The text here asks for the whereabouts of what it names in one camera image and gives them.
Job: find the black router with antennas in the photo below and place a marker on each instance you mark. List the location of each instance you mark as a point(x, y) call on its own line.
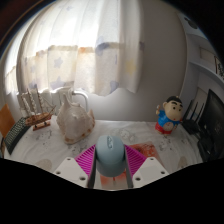
point(191, 126)

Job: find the cartoon boy figurine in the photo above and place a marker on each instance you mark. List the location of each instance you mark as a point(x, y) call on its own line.
point(170, 115)

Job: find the white star-print curtain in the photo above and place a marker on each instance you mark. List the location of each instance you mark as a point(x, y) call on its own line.
point(83, 50)

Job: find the large white conch shell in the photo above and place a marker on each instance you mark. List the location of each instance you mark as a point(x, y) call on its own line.
point(75, 121)

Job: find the black computer keyboard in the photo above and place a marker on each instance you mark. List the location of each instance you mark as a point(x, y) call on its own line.
point(15, 135)

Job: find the white wall shelf unit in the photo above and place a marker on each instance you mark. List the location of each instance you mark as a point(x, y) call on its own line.
point(206, 56)

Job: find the red printed mouse pad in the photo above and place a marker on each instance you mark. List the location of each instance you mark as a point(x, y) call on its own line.
point(146, 149)

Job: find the wooden sailing ship model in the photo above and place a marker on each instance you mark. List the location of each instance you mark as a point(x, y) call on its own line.
point(40, 118)

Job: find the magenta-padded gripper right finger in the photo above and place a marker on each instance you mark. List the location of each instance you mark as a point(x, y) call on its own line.
point(136, 160)

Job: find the black computer monitor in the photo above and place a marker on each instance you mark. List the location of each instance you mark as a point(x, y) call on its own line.
point(215, 123)

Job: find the orange wooden chair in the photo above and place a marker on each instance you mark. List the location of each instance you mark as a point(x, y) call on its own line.
point(6, 120)

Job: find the light blue computer mouse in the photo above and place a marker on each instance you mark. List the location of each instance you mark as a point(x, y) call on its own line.
point(110, 155)

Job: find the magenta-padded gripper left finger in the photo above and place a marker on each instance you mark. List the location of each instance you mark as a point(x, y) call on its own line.
point(85, 160)

